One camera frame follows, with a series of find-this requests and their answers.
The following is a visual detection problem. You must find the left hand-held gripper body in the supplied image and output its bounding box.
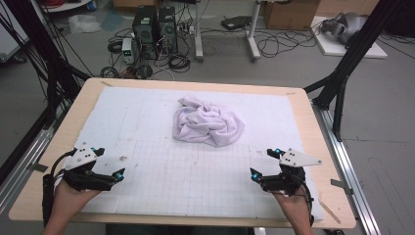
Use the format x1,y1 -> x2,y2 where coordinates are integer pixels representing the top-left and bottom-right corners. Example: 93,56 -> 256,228
62,142 -> 114,192

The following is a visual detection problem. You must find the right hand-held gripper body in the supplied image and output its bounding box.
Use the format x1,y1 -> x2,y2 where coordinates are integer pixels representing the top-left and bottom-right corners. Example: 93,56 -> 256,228
260,148 -> 323,197

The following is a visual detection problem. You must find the pale pink towel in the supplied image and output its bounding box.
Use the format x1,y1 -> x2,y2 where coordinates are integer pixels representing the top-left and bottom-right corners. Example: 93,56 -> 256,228
171,95 -> 246,148

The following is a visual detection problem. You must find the person's right hand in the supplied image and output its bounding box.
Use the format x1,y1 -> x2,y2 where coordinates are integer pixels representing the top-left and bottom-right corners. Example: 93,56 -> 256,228
272,190 -> 311,223

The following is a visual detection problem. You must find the person's left hand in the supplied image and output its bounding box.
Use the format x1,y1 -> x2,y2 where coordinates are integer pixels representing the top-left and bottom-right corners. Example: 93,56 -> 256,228
52,179 -> 103,225

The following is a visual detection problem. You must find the black tape strip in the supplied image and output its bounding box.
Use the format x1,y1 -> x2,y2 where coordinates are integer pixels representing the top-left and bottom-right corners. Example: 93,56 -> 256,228
27,162 -> 50,173

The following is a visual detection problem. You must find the grey tape strip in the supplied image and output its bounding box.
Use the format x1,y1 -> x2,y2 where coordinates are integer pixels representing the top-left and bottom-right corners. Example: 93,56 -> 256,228
330,178 -> 354,196

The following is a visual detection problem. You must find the white foam mat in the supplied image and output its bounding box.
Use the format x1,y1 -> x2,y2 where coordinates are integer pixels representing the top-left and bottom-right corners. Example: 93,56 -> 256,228
48,86 -> 324,220

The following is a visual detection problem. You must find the person's dark lap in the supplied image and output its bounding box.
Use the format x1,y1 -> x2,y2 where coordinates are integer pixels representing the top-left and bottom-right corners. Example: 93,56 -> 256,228
106,224 -> 255,235

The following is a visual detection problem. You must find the white power supply unit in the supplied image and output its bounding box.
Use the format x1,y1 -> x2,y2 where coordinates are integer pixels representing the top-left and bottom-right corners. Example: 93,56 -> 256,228
121,37 -> 135,65

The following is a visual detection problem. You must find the white desk leg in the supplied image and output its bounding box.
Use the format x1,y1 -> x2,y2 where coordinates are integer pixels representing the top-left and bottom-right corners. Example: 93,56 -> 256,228
246,0 -> 262,63
194,0 -> 206,63

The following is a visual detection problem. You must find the white floor board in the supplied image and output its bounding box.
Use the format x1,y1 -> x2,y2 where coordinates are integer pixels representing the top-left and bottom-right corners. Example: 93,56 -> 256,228
309,15 -> 389,60

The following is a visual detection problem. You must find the black computer tower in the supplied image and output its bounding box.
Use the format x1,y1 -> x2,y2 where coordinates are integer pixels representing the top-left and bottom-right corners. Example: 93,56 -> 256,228
131,5 -> 160,61
158,5 -> 179,55

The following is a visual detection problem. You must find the clear plastic bag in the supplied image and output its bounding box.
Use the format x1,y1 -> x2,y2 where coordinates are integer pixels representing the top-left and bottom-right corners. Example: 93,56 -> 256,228
68,13 -> 103,35

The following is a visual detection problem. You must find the black metal stand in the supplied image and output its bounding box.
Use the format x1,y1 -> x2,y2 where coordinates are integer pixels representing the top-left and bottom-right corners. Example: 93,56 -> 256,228
0,0 -> 92,184
302,0 -> 405,142

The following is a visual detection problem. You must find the teal floor sheet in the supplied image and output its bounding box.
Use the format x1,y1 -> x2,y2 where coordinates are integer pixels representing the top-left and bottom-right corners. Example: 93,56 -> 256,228
100,9 -> 125,32

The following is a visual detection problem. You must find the black flat device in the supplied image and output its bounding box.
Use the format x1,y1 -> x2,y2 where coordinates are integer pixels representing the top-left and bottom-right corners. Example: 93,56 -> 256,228
220,15 -> 253,31

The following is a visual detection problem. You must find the grey headset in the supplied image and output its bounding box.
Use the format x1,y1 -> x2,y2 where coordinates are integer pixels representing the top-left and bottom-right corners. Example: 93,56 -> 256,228
320,12 -> 368,45

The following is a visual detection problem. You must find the white round table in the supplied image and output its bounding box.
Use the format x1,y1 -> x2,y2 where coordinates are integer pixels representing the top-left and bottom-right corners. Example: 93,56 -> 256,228
38,0 -> 94,14

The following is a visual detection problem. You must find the large brown cardboard box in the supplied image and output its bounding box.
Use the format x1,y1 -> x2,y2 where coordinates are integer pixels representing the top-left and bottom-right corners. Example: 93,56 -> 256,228
316,0 -> 382,18

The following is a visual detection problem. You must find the left hand-held gripper cable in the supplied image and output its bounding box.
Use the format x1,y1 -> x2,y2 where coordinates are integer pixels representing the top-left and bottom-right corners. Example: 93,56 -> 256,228
42,150 -> 77,227

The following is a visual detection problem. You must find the hand-held gripper cable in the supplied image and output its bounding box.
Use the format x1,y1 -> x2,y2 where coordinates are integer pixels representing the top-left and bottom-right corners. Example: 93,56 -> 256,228
300,177 -> 316,227
42,150 -> 77,227

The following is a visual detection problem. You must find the right hand-held gripper cable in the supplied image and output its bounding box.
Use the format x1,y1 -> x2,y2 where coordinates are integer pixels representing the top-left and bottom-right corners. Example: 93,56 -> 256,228
300,177 -> 316,227

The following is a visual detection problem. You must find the aluminium rail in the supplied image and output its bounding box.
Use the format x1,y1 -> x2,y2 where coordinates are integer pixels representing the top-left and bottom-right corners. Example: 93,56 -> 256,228
0,125 -> 55,213
312,104 -> 382,235

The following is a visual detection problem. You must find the black floor cable tangle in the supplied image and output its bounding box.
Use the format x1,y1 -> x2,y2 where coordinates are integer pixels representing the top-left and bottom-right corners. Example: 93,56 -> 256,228
254,27 -> 323,60

